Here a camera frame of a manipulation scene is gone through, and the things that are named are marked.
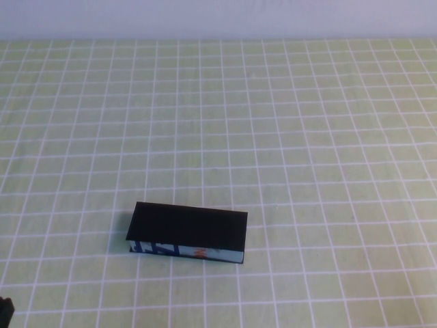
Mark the green checked tablecloth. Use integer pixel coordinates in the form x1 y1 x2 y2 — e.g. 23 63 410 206
0 38 437 328

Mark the black glasses case printed side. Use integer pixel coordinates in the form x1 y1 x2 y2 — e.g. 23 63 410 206
125 201 249 266

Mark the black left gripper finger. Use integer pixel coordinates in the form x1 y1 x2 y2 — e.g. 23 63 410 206
0 296 15 326

